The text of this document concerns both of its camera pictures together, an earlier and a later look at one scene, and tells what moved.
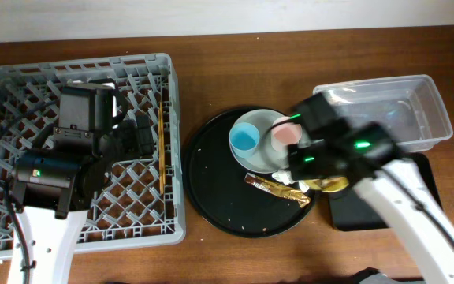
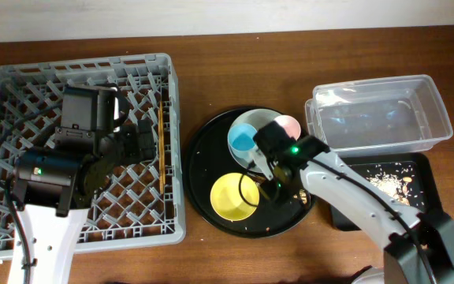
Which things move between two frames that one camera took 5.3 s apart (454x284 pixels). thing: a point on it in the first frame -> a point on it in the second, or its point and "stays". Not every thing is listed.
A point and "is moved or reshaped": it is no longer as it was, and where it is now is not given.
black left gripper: [143, 134] stays
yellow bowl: [330, 184] is moved or reshaped
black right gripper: [314, 114] -> [269, 139]
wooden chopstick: [161, 147] stays
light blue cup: [243, 140] stays
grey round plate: [267, 160] stays
